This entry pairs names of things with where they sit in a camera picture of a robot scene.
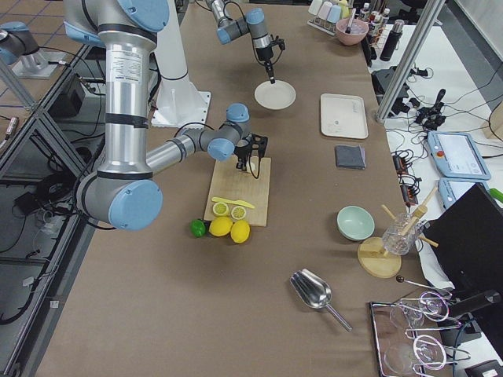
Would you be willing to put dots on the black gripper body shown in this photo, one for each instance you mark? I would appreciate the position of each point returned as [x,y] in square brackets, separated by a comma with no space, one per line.
[263,54]
[240,151]

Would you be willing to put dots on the cream round plate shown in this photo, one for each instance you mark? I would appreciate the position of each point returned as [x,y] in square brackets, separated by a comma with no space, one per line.
[275,96]

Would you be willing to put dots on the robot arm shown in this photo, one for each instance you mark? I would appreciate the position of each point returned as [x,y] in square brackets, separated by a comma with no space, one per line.
[121,192]
[251,23]

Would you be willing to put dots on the cream rectangular tray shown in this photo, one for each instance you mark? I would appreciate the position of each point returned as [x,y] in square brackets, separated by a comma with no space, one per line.
[343,116]

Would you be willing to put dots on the dark metal tray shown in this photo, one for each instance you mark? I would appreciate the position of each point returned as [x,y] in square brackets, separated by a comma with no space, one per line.
[386,334]

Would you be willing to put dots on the wooden cutting board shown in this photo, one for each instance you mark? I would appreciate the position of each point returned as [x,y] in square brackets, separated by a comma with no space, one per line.
[231,183]

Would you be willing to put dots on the yellow plastic knife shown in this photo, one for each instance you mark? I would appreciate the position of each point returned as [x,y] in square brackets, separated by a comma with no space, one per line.
[238,202]

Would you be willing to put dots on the lemon half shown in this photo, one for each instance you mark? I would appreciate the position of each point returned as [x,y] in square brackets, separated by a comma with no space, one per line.
[220,209]
[238,213]

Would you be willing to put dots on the yellow lemon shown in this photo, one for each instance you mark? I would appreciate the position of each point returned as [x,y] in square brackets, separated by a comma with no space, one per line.
[220,226]
[240,231]

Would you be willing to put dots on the white mint plastic cup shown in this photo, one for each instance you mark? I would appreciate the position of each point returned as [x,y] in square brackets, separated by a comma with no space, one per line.
[314,7]

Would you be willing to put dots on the green lime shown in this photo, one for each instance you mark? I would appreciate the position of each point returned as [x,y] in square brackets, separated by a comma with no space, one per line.
[198,228]

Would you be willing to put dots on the pale pink plastic cup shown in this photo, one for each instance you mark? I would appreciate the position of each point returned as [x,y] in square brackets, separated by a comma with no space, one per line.
[324,10]

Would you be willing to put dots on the light blue plastic cup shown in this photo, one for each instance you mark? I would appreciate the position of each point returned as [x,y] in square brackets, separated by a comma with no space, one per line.
[334,14]

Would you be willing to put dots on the metal muddler tool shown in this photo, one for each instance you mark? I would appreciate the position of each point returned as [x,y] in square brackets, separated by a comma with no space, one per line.
[350,21]

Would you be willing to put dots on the grey folded cloth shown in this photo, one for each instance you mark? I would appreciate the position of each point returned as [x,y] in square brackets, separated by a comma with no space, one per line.
[350,157]

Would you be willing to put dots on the yellow green plastic cup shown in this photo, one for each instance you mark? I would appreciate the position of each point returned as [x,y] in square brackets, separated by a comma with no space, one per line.
[345,8]

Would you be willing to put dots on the pink ribbed bowl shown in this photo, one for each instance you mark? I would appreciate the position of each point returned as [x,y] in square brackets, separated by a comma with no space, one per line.
[359,30]

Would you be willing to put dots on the small paint bottle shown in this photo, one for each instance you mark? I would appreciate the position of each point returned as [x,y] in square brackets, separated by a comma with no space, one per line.
[374,23]
[385,15]
[364,12]

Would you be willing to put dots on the black thermos bottle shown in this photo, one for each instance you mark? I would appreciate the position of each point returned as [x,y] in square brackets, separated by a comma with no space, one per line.
[392,40]

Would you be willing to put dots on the mint green bowl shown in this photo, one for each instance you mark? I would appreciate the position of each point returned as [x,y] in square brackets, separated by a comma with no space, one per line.
[355,223]

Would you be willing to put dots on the steel scoop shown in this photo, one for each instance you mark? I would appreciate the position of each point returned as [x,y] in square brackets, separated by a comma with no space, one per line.
[316,293]

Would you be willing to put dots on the wooden glass stand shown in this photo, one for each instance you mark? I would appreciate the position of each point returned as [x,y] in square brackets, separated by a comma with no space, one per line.
[376,260]

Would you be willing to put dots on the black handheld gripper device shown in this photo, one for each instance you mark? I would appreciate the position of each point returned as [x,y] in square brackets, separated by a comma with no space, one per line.
[432,118]

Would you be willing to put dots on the textured clear glass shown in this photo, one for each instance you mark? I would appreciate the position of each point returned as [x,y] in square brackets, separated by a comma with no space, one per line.
[395,240]

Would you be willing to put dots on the teach pendant tablet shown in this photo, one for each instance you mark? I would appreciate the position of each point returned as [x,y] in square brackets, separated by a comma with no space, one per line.
[451,189]
[456,156]

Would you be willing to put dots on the black monitor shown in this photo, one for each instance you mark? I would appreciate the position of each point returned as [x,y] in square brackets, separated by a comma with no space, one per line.
[469,234]

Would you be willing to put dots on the white wire cup rack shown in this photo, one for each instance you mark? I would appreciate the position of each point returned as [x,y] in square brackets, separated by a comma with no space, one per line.
[322,25]

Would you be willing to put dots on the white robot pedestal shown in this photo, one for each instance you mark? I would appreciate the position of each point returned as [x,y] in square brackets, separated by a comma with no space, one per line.
[178,102]

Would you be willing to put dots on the aluminium frame post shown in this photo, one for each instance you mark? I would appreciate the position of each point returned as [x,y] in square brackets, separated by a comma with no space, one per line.
[426,21]

